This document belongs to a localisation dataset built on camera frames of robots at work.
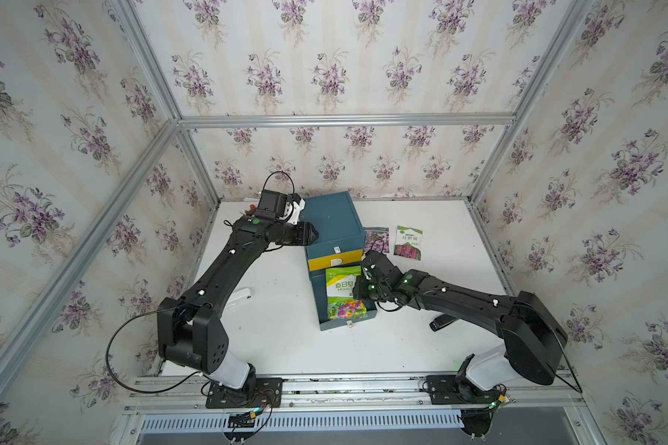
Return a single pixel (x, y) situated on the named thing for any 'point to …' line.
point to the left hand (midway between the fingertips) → (312, 237)
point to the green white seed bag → (408, 242)
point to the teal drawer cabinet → (338, 222)
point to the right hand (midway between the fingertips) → (352, 291)
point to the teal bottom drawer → (318, 279)
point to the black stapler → (442, 321)
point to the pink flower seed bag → (376, 238)
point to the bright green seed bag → (341, 303)
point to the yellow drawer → (336, 260)
